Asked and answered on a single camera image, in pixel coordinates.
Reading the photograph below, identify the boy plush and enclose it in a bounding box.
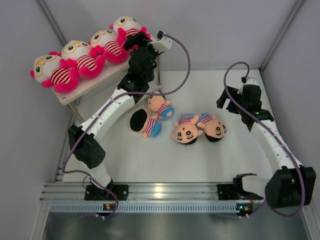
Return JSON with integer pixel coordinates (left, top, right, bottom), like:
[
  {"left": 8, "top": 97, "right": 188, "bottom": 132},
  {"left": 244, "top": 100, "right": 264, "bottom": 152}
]
[{"left": 147, "top": 91, "right": 175, "bottom": 121}]

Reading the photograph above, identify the white two-tier shelf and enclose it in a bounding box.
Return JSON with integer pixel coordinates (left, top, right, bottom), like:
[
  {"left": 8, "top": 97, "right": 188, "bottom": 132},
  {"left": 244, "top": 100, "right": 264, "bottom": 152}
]
[{"left": 51, "top": 34, "right": 163, "bottom": 139}]

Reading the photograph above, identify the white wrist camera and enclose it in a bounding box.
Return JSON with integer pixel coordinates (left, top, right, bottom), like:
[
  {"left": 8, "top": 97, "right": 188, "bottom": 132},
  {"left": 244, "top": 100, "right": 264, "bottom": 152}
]
[
  {"left": 147, "top": 36, "right": 172, "bottom": 53},
  {"left": 240, "top": 77, "right": 258, "bottom": 92}
]

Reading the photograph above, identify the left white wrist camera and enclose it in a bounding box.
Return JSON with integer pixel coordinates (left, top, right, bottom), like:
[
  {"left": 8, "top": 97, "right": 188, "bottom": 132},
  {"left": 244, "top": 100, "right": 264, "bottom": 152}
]
[{"left": 147, "top": 36, "right": 172, "bottom": 53}]

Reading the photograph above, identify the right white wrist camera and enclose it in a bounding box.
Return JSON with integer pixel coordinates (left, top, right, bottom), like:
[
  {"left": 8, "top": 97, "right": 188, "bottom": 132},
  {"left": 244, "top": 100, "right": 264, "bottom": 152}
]
[{"left": 240, "top": 77, "right": 258, "bottom": 92}]

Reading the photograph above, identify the aluminium mounting rail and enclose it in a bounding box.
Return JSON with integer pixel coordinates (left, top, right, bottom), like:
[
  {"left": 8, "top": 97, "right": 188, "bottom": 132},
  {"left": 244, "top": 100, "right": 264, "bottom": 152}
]
[{"left": 39, "top": 181, "right": 313, "bottom": 202}]

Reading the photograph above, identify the boy plush face up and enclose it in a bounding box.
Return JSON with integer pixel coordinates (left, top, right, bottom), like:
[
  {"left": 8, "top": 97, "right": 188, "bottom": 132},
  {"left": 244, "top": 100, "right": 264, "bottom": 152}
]
[
  {"left": 196, "top": 113, "right": 227, "bottom": 143},
  {"left": 172, "top": 113, "right": 203, "bottom": 145}
]

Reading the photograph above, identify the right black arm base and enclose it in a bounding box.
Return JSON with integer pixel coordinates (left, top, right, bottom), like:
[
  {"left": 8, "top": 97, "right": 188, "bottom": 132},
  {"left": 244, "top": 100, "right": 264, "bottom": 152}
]
[{"left": 217, "top": 184, "right": 263, "bottom": 202}]

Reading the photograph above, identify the boy plush showing black hair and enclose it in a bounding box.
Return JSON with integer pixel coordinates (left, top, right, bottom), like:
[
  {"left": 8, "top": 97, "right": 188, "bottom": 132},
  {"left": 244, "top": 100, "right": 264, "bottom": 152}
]
[{"left": 129, "top": 108, "right": 162, "bottom": 138}]

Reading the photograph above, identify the panda plush with glasses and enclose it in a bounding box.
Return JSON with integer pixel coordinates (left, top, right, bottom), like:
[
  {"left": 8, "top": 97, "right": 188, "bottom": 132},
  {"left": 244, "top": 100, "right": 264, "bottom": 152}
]
[
  {"left": 109, "top": 16, "right": 153, "bottom": 44},
  {"left": 88, "top": 30, "right": 129, "bottom": 65},
  {"left": 29, "top": 51, "right": 80, "bottom": 94},
  {"left": 60, "top": 40, "right": 105, "bottom": 80}
]

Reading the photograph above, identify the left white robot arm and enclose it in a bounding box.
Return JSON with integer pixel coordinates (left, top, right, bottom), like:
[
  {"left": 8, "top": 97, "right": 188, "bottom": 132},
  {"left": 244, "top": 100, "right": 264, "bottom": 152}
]
[{"left": 68, "top": 31, "right": 172, "bottom": 200}]

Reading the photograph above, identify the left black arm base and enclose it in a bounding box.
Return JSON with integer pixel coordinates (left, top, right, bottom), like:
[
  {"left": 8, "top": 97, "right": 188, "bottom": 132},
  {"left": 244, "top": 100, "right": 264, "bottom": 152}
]
[{"left": 84, "top": 183, "right": 130, "bottom": 201}]

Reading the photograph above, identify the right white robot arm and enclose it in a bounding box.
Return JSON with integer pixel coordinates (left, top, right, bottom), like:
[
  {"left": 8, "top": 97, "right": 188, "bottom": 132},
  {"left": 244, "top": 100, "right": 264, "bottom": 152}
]
[{"left": 216, "top": 84, "right": 316, "bottom": 209}]

